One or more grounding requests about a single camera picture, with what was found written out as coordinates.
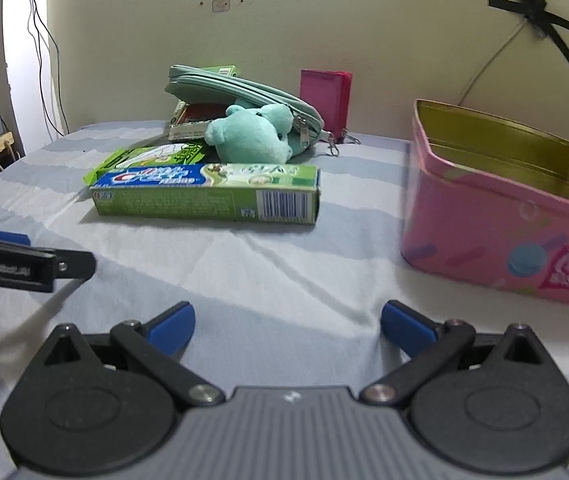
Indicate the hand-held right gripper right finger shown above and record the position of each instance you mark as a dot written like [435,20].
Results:
[404,327]

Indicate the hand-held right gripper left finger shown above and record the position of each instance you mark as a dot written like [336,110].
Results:
[174,327]

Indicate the pink biscuit tin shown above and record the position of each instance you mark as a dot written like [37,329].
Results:
[464,230]

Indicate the green toothpaste box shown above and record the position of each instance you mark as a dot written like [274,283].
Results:
[189,195]

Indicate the green white carton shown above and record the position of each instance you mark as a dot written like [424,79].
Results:
[129,156]

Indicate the teal plush toy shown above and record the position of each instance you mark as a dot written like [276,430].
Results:
[244,135]

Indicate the red card box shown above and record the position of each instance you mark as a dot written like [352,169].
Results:
[192,112]

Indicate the magenta wallet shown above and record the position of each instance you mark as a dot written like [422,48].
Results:
[324,100]

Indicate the teal zipper pouch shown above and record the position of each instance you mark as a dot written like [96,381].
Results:
[244,91]

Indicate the metal key clip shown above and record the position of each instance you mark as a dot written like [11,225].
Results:
[333,146]

